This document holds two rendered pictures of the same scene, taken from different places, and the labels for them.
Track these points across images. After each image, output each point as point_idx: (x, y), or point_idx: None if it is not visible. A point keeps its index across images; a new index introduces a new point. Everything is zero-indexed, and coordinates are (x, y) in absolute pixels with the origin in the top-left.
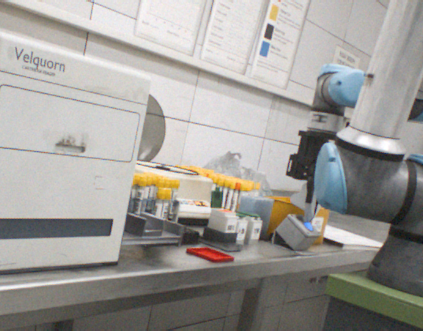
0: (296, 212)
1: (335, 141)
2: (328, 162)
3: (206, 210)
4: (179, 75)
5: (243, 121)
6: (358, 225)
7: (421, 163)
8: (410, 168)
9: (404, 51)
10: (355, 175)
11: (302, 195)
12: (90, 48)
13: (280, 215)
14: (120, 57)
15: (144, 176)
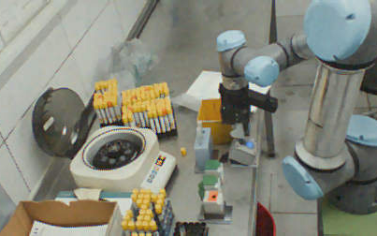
0: (227, 125)
1: (299, 161)
2: (305, 184)
3: (168, 164)
4: (48, 27)
5: (97, 3)
6: (216, 34)
7: (354, 141)
8: (350, 151)
9: (344, 111)
10: (326, 183)
11: (239, 131)
12: None
13: (215, 130)
14: (8, 72)
15: (149, 218)
